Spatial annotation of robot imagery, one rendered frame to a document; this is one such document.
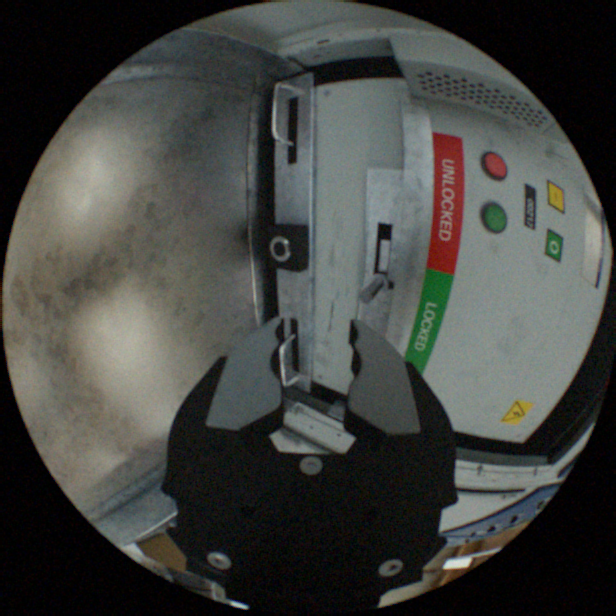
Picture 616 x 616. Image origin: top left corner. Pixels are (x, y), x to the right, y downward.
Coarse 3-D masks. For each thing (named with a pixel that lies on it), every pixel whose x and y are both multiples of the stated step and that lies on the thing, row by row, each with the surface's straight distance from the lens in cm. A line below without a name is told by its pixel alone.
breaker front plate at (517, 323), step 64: (320, 128) 31; (384, 128) 27; (448, 128) 27; (512, 128) 30; (320, 192) 29; (384, 192) 25; (512, 192) 27; (576, 192) 34; (320, 256) 30; (512, 256) 27; (576, 256) 33; (320, 320) 33; (384, 320) 29; (448, 320) 28; (512, 320) 29; (576, 320) 36; (448, 384) 33; (512, 384) 35
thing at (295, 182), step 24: (312, 96) 32; (288, 120) 33; (312, 120) 30; (312, 144) 29; (288, 168) 30; (312, 168) 28; (288, 192) 30; (312, 192) 28; (288, 216) 30; (312, 216) 28; (312, 240) 29; (312, 264) 29; (288, 288) 33; (312, 288) 31; (288, 312) 34; (312, 312) 32; (312, 336) 35; (288, 360) 41; (312, 360) 38; (312, 384) 42
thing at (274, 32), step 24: (288, 0) 37; (312, 0) 36; (336, 0) 36; (192, 24) 39; (216, 24) 42; (240, 24) 40; (264, 24) 40; (288, 24) 39; (312, 24) 38; (336, 24) 34; (360, 24) 34; (384, 24) 34; (408, 24) 34; (432, 24) 34
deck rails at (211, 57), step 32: (192, 32) 27; (128, 64) 31; (160, 64) 31; (192, 64) 32; (224, 64) 33; (256, 64) 34; (160, 480) 41; (96, 512) 48; (128, 512) 45; (160, 512) 40
